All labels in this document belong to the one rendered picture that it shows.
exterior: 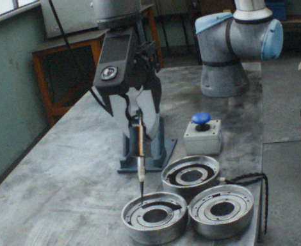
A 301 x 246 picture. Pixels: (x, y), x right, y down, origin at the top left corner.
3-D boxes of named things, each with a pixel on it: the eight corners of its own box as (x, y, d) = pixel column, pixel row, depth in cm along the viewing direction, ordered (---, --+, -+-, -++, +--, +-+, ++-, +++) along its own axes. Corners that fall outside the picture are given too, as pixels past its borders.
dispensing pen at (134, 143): (129, 208, 62) (128, 104, 64) (138, 207, 66) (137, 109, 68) (142, 208, 61) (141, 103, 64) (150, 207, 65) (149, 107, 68)
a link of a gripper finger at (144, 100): (174, 124, 69) (159, 74, 65) (166, 141, 64) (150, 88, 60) (157, 127, 70) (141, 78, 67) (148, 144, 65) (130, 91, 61)
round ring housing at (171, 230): (138, 255, 56) (132, 237, 54) (119, 222, 65) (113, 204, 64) (200, 232, 59) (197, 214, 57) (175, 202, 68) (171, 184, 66)
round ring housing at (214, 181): (157, 205, 68) (153, 186, 67) (173, 173, 77) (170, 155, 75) (215, 205, 64) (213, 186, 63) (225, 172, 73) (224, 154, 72)
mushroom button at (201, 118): (211, 140, 81) (209, 118, 79) (193, 141, 82) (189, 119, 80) (214, 131, 84) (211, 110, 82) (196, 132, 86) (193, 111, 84)
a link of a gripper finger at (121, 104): (143, 128, 71) (138, 79, 67) (134, 145, 66) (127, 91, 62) (126, 127, 72) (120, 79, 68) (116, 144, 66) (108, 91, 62)
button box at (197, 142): (219, 154, 80) (217, 132, 78) (186, 155, 82) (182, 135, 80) (223, 136, 87) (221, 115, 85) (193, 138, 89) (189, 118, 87)
